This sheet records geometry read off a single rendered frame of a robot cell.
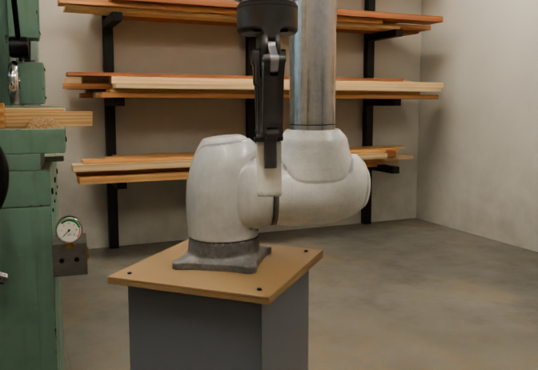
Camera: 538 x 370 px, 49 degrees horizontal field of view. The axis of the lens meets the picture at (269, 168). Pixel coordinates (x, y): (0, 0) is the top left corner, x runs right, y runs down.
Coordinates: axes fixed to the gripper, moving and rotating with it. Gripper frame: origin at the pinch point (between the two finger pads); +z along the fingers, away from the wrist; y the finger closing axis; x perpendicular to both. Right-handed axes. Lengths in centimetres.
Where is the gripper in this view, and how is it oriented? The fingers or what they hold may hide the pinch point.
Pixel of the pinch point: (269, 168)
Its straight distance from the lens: 73.3
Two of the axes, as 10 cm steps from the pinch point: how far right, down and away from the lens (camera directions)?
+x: 9.9, -0.2, 1.2
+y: 1.2, 0.8, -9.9
